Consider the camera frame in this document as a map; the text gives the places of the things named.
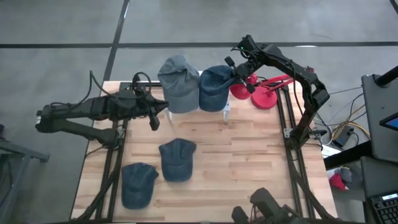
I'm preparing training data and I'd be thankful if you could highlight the blue-screen monitor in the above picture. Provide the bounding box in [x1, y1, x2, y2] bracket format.
[379, 111, 398, 131]

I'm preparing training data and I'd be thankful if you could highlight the black device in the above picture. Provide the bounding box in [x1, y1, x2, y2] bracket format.
[231, 205, 249, 224]
[250, 186, 292, 224]

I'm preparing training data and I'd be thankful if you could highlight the grey metal stand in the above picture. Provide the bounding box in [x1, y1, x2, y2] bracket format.
[0, 138, 50, 224]

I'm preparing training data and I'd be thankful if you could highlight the red and grey cloth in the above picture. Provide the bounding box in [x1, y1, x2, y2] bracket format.
[328, 166, 354, 191]

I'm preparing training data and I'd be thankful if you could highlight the dark grey side table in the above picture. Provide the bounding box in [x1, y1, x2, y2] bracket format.
[360, 73, 398, 164]

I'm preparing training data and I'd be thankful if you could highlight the white perforated metal shelf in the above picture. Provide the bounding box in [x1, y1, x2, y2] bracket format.
[163, 70, 233, 122]

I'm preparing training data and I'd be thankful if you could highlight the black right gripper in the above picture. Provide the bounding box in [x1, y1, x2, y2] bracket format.
[223, 55, 259, 94]

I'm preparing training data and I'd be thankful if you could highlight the dark grey desk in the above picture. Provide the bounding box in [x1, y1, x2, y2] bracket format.
[360, 155, 398, 224]

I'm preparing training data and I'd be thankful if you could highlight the black round pole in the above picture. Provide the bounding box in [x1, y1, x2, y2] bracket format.
[374, 65, 398, 88]

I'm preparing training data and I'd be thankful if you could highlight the black aluminium frame rail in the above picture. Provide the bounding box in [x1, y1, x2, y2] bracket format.
[275, 83, 338, 222]
[73, 81, 130, 222]

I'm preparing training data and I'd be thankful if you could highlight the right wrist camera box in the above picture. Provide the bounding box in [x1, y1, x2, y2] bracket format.
[238, 34, 257, 52]

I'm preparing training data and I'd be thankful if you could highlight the grey baseball cap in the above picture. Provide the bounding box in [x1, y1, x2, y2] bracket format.
[167, 54, 189, 68]
[157, 60, 200, 114]

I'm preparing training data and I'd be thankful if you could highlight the black cable loop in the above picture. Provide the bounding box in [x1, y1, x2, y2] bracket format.
[132, 71, 153, 94]

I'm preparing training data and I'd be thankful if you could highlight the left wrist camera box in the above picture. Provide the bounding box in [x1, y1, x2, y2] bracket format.
[134, 89, 150, 104]

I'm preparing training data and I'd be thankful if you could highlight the blue denim baseball cap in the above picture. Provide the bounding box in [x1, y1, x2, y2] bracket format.
[120, 162, 160, 210]
[158, 138, 197, 183]
[198, 64, 236, 113]

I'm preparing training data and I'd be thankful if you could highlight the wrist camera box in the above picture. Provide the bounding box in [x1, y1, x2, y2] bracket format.
[238, 34, 257, 52]
[134, 89, 150, 104]

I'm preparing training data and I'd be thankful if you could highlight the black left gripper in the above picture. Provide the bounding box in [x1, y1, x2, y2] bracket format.
[126, 90, 170, 131]

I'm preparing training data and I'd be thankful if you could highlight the black keyboard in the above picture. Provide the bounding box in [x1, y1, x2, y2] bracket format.
[369, 192, 398, 224]

